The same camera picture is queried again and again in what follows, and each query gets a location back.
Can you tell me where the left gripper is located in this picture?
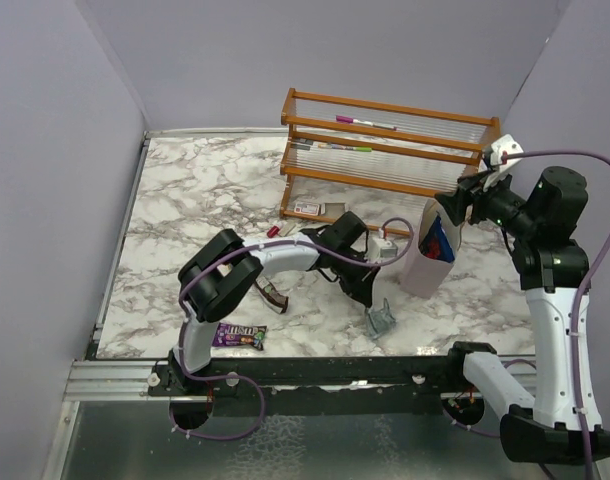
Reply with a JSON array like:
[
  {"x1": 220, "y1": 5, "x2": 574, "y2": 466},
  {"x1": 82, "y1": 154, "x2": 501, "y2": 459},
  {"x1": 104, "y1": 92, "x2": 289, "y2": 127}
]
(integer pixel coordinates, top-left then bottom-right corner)
[{"x1": 330, "y1": 247, "x2": 380, "y2": 307}]

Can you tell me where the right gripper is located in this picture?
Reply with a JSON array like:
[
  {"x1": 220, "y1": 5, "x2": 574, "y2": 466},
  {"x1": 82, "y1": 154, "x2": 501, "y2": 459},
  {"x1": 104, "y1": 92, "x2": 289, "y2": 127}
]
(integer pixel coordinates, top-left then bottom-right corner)
[{"x1": 437, "y1": 165, "x2": 541, "y2": 238}]

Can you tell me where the grey plastic clip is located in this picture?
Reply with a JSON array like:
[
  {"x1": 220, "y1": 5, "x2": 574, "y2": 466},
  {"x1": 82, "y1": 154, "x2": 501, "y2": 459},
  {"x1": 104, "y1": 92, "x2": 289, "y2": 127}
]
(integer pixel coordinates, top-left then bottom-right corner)
[{"x1": 365, "y1": 298, "x2": 396, "y2": 340}]

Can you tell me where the blue Burts chips bag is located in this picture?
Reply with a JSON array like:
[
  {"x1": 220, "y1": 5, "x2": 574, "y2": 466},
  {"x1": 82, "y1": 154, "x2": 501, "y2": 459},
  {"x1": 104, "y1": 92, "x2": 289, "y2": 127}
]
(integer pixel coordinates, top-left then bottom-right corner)
[{"x1": 418, "y1": 216, "x2": 456, "y2": 264}]

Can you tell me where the white paper bag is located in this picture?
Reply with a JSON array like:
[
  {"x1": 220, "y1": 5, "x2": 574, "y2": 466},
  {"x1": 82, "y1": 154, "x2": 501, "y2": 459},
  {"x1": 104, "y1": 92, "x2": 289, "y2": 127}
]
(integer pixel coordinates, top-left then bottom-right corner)
[{"x1": 400, "y1": 199, "x2": 462, "y2": 298}]

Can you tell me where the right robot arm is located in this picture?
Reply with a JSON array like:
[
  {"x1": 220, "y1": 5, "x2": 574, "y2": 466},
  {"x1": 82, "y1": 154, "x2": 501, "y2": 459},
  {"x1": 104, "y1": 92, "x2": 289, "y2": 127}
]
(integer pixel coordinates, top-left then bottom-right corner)
[{"x1": 435, "y1": 166, "x2": 610, "y2": 465}]

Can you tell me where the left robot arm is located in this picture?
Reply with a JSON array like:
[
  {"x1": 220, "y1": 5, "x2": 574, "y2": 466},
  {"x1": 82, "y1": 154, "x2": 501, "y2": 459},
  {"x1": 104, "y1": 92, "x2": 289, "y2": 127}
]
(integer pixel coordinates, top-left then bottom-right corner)
[{"x1": 171, "y1": 212, "x2": 380, "y2": 395}]

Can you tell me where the brown chocolate bar wrapper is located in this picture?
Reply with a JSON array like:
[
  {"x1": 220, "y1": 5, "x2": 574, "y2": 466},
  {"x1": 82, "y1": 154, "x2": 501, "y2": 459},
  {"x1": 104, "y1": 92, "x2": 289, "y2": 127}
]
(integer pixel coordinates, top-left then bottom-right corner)
[{"x1": 254, "y1": 277, "x2": 289, "y2": 314}]

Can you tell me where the wooden shelf rack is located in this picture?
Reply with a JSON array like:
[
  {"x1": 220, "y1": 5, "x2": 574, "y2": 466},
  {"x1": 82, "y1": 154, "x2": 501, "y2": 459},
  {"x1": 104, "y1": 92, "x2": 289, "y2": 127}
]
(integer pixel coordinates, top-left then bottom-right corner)
[{"x1": 279, "y1": 88, "x2": 501, "y2": 223}]

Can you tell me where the red white card box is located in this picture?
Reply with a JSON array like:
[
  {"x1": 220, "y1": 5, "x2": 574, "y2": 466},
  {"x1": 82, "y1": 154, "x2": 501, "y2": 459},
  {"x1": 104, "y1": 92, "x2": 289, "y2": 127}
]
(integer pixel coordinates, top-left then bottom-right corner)
[{"x1": 293, "y1": 202, "x2": 321, "y2": 216}]

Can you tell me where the small white eraser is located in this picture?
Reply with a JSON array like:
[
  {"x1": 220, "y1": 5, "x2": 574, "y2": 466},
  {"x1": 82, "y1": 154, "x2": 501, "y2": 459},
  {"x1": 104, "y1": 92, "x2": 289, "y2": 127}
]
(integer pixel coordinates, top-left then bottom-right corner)
[{"x1": 279, "y1": 222, "x2": 296, "y2": 237}]

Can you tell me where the small red cylinder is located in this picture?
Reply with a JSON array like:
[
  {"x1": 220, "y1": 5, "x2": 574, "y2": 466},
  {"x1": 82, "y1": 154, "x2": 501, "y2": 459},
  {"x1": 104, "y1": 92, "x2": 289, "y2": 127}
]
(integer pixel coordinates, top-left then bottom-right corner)
[{"x1": 267, "y1": 226, "x2": 280, "y2": 238}]

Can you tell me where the purple M&M's packet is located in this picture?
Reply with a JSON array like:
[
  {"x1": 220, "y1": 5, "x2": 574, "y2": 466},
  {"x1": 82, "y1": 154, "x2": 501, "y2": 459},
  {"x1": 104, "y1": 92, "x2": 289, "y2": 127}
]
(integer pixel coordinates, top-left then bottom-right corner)
[{"x1": 212, "y1": 323, "x2": 267, "y2": 351}]

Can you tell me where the magenta marker pen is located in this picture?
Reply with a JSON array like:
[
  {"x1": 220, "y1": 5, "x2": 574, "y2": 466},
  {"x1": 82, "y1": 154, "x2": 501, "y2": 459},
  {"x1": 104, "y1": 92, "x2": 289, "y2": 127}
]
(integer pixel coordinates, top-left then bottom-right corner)
[{"x1": 335, "y1": 115, "x2": 397, "y2": 131}]

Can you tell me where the green capped marker pen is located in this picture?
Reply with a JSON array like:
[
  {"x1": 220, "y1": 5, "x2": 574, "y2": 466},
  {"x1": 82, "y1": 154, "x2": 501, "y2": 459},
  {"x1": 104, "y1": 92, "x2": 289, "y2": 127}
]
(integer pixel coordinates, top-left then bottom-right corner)
[{"x1": 317, "y1": 143, "x2": 373, "y2": 153}]

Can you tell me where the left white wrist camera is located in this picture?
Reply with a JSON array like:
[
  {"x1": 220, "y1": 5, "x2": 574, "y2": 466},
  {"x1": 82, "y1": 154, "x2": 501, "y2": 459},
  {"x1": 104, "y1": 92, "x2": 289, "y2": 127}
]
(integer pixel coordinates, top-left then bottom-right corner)
[{"x1": 367, "y1": 236, "x2": 398, "y2": 263}]

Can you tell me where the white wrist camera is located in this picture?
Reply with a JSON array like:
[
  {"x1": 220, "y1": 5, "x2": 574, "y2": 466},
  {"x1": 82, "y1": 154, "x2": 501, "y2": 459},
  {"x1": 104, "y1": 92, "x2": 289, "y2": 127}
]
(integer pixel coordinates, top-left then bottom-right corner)
[
  {"x1": 482, "y1": 134, "x2": 524, "y2": 191},
  {"x1": 367, "y1": 236, "x2": 398, "y2": 263}
]

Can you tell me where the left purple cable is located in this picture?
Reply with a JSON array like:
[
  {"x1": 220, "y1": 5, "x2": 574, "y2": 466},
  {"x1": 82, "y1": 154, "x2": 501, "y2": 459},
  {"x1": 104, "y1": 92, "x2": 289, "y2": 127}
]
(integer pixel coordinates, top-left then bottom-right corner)
[{"x1": 168, "y1": 217, "x2": 417, "y2": 441}]

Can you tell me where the purple cable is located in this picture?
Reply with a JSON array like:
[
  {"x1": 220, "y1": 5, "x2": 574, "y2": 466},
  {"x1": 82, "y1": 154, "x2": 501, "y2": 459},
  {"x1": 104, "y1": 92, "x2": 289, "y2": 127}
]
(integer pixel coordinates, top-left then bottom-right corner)
[
  {"x1": 442, "y1": 148, "x2": 610, "y2": 480},
  {"x1": 168, "y1": 217, "x2": 417, "y2": 441}
]

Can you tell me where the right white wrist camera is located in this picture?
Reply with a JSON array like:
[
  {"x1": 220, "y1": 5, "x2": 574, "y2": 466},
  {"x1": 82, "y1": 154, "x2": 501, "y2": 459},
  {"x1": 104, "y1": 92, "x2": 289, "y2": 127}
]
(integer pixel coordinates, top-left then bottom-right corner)
[{"x1": 482, "y1": 134, "x2": 524, "y2": 191}]

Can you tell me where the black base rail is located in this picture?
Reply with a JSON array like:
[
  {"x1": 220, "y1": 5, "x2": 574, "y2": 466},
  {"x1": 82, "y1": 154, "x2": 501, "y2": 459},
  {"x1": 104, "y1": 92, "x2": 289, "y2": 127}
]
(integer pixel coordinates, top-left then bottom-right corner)
[{"x1": 84, "y1": 344, "x2": 551, "y2": 417}]

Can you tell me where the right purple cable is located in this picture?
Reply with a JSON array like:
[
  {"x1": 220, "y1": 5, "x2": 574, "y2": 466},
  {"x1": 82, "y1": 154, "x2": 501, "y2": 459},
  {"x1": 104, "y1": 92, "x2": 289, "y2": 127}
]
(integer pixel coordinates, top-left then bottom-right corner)
[{"x1": 442, "y1": 148, "x2": 610, "y2": 480}]

